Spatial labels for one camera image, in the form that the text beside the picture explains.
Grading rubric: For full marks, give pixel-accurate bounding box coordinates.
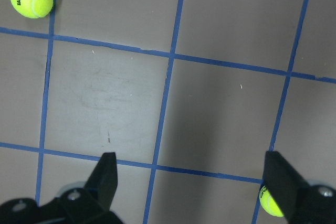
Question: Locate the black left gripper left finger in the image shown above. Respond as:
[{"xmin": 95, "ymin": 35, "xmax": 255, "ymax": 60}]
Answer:
[{"xmin": 1, "ymin": 152, "xmax": 123, "ymax": 223}]

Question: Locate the far yellow tennis ball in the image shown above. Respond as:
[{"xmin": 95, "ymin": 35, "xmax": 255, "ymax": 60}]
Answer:
[{"xmin": 259, "ymin": 185, "xmax": 284, "ymax": 217}]

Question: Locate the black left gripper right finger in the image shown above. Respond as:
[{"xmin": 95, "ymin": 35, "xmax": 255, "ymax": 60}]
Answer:
[{"xmin": 263, "ymin": 151, "xmax": 335, "ymax": 223}]

